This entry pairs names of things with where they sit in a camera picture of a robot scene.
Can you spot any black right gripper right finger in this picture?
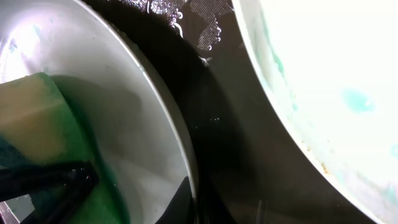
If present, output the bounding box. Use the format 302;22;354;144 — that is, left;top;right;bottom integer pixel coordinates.
161;177;195;224

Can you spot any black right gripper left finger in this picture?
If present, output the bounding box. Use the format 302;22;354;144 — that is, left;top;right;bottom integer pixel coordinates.
1;161;100;224

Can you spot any yellow green sponge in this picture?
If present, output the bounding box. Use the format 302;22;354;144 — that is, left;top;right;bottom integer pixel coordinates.
1;73;129;224

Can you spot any white plate cleaned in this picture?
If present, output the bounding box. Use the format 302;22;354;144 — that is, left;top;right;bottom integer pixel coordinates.
233;0;397;223
1;1;198;223

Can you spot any large dark serving tray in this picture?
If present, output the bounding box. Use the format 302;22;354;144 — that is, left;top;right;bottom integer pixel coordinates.
90;1;369;223

